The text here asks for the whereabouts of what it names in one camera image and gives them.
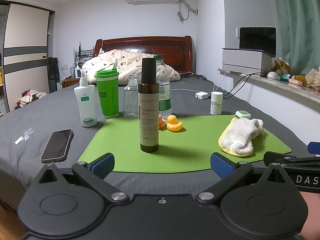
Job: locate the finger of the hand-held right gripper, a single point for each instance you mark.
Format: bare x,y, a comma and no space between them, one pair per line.
313,147
275,157

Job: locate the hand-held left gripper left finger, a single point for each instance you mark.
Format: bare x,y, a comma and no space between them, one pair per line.
103,163

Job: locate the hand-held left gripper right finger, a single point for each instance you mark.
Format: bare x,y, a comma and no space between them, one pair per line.
221,166

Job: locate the white yellow-trimmed cloth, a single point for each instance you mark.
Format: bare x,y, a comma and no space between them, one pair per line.
240,135

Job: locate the white pill bottle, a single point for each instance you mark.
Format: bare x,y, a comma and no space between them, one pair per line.
216,105

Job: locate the brown spray bottle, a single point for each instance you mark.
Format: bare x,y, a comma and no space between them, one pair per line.
148,105

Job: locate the person's right forearm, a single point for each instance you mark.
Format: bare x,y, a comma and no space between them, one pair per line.
311,210

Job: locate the green mat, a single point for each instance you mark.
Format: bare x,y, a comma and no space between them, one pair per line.
190,150

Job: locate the black smartphone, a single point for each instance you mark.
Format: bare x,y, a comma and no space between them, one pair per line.
57,145

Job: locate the small white green box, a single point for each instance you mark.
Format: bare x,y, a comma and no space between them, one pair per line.
243,114

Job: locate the white lotion pump bottle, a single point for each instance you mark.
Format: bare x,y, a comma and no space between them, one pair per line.
86,105

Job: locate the yellow rubber duck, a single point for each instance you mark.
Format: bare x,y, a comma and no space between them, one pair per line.
174,126

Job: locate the green lidded cup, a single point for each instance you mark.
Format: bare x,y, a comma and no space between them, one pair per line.
107,97

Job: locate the cream round toy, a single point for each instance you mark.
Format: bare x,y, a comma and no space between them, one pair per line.
295,83

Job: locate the clear glass bottle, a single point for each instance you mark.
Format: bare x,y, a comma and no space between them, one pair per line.
130,100

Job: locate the striped tiger plush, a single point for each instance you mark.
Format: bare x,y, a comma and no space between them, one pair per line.
301,77

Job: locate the orange rubber duck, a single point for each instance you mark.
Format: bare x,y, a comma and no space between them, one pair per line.
162,123

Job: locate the stone window sill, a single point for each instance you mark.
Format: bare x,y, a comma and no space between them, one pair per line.
280,83

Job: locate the white charger adapter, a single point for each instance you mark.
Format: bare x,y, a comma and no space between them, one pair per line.
203,95

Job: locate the clear plastic piece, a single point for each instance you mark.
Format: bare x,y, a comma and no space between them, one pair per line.
28,132
18,140

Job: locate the white computer mouse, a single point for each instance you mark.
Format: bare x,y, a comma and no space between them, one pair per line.
273,75

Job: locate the yellow white plush toy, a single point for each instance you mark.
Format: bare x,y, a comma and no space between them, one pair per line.
281,66

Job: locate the brown nightstand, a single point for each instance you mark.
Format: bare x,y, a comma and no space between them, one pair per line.
70,82

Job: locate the plastic water bottle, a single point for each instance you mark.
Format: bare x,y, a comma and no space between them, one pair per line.
165,92

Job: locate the pile of clothes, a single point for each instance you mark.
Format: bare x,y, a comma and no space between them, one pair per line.
31,96

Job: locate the white grey box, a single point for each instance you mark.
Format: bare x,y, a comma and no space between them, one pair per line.
240,60

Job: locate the cream patterned duvet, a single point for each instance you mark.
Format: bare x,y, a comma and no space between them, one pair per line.
120,60

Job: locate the black monitor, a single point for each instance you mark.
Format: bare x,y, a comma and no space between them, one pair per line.
257,38

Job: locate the green curtain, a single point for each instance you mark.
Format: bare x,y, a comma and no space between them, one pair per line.
300,25

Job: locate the wooden bed headboard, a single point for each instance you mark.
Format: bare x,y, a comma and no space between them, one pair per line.
150,45

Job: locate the white grey wardrobe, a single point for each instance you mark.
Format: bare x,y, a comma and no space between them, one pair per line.
25,42

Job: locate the white wall socket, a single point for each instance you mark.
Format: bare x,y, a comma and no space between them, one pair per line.
65,67

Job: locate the white wall switch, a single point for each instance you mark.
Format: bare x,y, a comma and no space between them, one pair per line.
237,32

